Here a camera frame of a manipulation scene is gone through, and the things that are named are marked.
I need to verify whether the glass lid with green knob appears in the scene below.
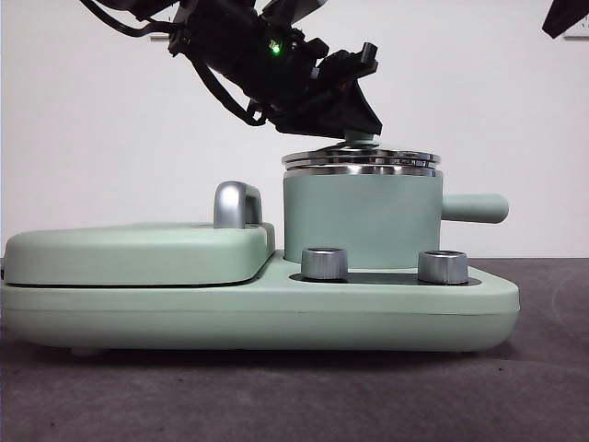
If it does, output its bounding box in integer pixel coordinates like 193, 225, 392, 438
280, 128, 443, 169

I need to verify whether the silver control knob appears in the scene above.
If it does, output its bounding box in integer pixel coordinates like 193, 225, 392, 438
300, 247, 350, 282
417, 250, 470, 285

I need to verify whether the mint green breakfast machine base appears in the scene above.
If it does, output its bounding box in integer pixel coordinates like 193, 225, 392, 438
0, 248, 522, 358

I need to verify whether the mint green hinged griddle cover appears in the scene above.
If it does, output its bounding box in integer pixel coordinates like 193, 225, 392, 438
4, 222, 278, 287

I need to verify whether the black looped gripper cable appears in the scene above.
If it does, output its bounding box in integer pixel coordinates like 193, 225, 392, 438
196, 62, 272, 126

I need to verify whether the mint green pot with handle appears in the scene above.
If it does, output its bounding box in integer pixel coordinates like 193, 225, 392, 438
281, 163, 511, 273

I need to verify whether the silver griddle cover handle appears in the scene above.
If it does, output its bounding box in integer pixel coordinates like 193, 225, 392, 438
214, 180, 265, 230

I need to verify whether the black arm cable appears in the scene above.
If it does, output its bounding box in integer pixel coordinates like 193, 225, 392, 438
78, 0, 185, 41

